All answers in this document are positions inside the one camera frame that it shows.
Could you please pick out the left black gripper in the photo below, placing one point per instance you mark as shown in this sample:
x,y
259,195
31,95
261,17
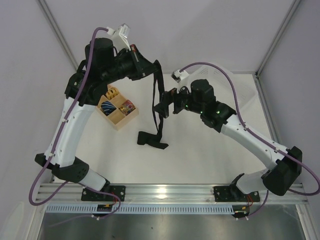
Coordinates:
x,y
139,66

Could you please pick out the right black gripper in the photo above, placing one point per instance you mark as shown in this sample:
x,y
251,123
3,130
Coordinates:
x,y
172,100

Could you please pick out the black necktie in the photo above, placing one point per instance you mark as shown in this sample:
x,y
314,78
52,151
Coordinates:
x,y
146,138

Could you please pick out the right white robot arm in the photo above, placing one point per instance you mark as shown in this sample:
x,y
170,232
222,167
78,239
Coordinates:
x,y
280,172

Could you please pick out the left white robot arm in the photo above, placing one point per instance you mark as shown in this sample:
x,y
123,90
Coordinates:
x,y
103,65

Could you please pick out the colourful dotted rolled tie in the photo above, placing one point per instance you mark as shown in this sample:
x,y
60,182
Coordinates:
x,y
127,107

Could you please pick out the wooden compartment box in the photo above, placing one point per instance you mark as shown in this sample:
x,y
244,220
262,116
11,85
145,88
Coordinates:
x,y
117,119

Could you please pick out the yellow patterned rolled tie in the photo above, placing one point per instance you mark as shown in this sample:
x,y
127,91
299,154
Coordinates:
x,y
111,93

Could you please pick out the blue striped rolled tie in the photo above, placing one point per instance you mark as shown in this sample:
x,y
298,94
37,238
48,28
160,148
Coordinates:
x,y
107,107

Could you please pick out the white plastic basket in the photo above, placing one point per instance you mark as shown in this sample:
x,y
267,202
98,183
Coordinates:
x,y
238,92

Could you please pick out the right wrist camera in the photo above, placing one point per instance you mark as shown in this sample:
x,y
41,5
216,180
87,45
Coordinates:
x,y
180,77

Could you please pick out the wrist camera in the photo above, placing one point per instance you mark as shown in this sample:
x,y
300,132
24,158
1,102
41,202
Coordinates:
x,y
119,36
180,77

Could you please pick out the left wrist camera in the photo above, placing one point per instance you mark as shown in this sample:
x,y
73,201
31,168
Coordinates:
x,y
119,36

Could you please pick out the white slotted cable duct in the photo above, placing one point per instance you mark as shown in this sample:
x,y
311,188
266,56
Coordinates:
x,y
211,209

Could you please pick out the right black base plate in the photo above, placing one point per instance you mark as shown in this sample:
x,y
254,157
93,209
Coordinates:
x,y
227,193

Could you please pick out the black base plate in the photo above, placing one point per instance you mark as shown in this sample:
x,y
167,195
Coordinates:
x,y
227,193
114,190

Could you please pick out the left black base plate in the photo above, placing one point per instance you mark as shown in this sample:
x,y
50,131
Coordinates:
x,y
114,190

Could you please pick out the aluminium mounting rail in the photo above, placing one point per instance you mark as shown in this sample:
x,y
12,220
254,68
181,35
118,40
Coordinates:
x,y
162,194

